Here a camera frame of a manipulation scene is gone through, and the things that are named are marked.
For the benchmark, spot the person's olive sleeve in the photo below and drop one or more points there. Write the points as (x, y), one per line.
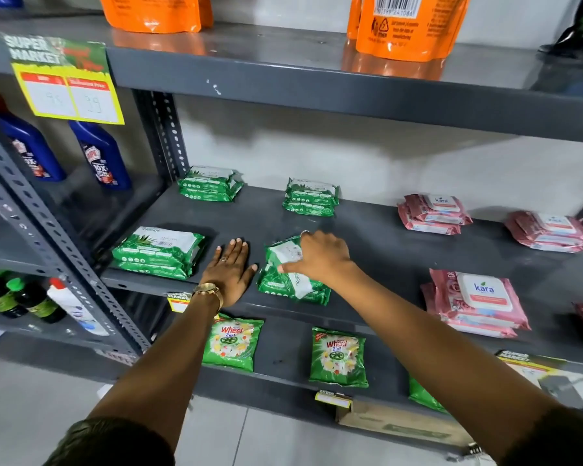
(558, 439)
(111, 444)

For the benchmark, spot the black and green pouch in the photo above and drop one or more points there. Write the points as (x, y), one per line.
(580, 33)

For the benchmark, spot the person's left little finger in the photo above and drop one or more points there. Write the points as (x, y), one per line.
(217, 257)

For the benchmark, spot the person's right forearm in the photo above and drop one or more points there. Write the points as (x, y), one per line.
(437, 363)

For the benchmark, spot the white bottle with red cap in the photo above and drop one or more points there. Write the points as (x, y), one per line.
(75, 308)

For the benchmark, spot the person's right hand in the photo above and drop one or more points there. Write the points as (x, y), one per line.
(323, 257)

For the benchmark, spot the grey metal shelf rack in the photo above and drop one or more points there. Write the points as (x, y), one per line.
(379, 242)

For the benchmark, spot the person's right olive sleeve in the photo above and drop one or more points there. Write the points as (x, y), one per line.
(558, 439)

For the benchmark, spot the person's right thumb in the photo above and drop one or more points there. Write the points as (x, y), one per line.
(290, 268)

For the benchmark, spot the brown cardboard box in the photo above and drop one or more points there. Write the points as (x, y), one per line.
(398, 424)

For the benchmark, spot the dark bottle with green cap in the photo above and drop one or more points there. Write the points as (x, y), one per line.
(0, 298)
(36, 300)

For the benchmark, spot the green wet wipes packet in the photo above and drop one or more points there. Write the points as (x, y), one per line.
(208, 175)
(284, 252)
(160, 245)
(206, 193)
(286, 286)
(312, 189)

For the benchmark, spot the person's left thumb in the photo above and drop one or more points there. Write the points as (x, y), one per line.
(251, 271)

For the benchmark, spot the grey slotted side rack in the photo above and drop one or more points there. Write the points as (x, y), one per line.
(43, 228)

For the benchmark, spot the person's left olive sleeve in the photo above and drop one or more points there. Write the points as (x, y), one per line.
(111, 444)

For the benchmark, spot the person's left forearm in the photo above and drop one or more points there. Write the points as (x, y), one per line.
(165, 368)

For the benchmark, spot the green detergent powder pouch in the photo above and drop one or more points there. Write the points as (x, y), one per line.
(425, 397)
(338, 358)
(232, 342)

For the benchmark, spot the orange refill pouch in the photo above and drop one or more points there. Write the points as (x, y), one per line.
(150, 12)
(353, 16)
(410, 29)

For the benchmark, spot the person's left middle finger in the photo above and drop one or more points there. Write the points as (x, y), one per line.
(236, 251)

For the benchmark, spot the gold wristwatch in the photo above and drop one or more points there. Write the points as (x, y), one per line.
(209, 289)

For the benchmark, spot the large yellow green price sign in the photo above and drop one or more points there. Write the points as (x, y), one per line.
(68, 82)

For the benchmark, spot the person's left hand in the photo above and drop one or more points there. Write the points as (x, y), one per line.
(229, 276)

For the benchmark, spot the blue cleaner bottle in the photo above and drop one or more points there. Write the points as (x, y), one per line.
(102, 157)
(29, 145)

